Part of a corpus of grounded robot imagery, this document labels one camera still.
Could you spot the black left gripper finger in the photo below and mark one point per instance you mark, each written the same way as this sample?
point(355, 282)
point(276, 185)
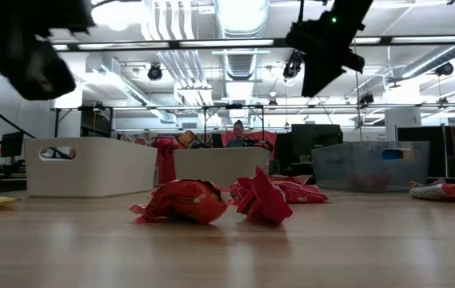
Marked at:
point(37, 72)

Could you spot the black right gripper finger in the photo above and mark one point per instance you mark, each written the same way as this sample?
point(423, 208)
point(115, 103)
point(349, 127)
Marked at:
point(315, 78)

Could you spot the red-orange candy packet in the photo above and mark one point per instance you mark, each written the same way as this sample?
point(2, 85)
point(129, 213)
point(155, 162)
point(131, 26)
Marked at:
point(183, 204)

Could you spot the black ceiling spotlight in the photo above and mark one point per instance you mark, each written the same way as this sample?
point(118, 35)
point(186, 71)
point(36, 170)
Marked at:
point(155, 73)
point(366, 100)
point(445, 69)
point(291, 68)

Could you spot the thin vertical pole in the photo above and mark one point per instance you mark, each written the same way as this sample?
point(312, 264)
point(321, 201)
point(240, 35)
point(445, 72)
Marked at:
point(357, 100)

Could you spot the black computer monitor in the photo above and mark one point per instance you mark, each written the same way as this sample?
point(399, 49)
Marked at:
point(317, 138)
point(12, 144)

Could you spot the red hanging cloth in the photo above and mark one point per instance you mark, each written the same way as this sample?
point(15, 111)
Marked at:
point(263, 138)

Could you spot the translucent grey plastic bin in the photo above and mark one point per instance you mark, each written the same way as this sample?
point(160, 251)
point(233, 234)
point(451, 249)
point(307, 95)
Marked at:
point(339, 168)

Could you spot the white plastic bin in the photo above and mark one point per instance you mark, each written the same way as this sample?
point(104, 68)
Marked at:
point(99, 172)

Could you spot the light grey plastic bin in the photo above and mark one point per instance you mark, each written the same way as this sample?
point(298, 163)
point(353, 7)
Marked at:
point(219, 164)

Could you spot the black overhead light beam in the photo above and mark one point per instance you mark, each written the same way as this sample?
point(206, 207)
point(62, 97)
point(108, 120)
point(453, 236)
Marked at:
point(173, 45)

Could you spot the colourful patterned cloth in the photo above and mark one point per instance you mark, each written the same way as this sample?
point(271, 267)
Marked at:
point(187, 138)

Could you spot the black partition panel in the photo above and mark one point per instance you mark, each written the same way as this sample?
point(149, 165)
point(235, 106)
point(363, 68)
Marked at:
point(437, 152)

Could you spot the red draped garment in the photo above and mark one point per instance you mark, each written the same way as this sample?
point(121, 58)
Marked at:
point(165, 154)

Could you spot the silver ventilation duct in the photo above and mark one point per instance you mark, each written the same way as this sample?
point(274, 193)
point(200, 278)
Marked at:
point(241, 64)

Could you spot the long grey horizontal rail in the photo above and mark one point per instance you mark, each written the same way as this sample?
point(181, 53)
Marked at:
point(411, 106)

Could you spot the black stand frame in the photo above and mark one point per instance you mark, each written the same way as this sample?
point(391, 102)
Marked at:
point(205, 128)

